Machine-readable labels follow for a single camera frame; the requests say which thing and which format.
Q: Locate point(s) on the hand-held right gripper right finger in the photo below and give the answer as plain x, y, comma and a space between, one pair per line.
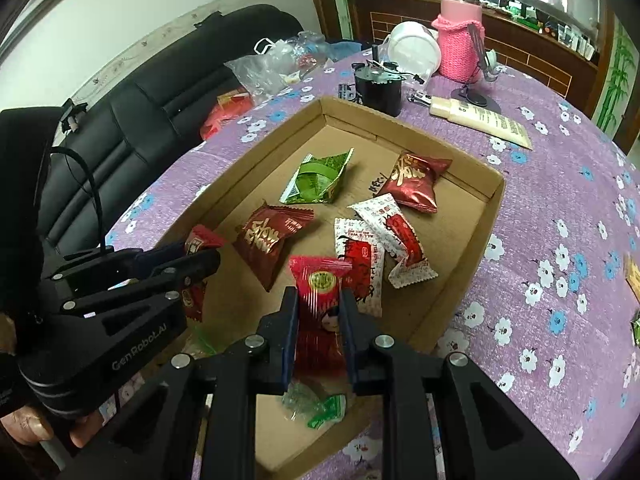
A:
347, 342

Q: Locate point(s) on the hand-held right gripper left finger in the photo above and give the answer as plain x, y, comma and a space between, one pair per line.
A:
290, 335

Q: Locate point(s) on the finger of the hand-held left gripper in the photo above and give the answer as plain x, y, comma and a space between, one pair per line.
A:
160, 257
200, 265

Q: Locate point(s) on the red packet green round label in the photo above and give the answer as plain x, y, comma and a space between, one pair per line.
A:
197, 242
320, 300

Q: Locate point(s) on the small green candy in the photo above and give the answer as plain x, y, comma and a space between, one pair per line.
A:
297, 400
636, 330
327, 412

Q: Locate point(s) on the dark red gold-print packet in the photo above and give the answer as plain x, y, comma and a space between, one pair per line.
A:
272, 240
415, 180

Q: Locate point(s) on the white and red snack packet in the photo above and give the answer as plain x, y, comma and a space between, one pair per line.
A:
400, 240
362, 265

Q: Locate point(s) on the green snack packet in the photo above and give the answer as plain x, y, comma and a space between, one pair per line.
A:
315, 180

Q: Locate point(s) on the brown cardboard box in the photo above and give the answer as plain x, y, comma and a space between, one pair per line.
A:
450, 240

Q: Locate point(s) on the person's left hand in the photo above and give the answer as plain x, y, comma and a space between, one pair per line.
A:
25, 427

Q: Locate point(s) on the black leather sofa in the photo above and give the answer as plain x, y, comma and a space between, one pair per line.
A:
150, 110

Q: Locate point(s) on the red plastic bag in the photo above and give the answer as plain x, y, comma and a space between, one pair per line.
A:
225, 115

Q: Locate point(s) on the clear plastic bag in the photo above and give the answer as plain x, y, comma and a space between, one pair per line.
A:
265, 72

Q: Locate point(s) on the black cylindrical motor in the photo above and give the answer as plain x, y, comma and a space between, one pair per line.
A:
377, 90

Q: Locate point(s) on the metal nail clipper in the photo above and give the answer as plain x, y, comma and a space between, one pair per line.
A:
420, 98

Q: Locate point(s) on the purple floral tablecloth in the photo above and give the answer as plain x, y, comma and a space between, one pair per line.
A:
550, 185

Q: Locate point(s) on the blue plastic bag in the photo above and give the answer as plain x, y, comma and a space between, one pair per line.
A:
345, 51

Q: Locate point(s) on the cream lotion tube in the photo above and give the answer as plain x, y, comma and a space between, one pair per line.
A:
480, 117

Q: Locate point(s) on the black phone stand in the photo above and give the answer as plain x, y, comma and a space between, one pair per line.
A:
475, 97

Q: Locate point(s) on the white plastic bowl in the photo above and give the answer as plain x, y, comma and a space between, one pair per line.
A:
412, 50

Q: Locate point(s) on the small pale cup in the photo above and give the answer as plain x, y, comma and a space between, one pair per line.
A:
491, 60

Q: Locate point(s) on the pink knit-covered jar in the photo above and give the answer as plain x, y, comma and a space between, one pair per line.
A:
457, 45

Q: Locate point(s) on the wooden cabinet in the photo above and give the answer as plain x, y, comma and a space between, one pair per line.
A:
540, 55

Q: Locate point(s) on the green bamboo wall sticker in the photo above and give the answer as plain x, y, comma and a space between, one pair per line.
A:
617, 85

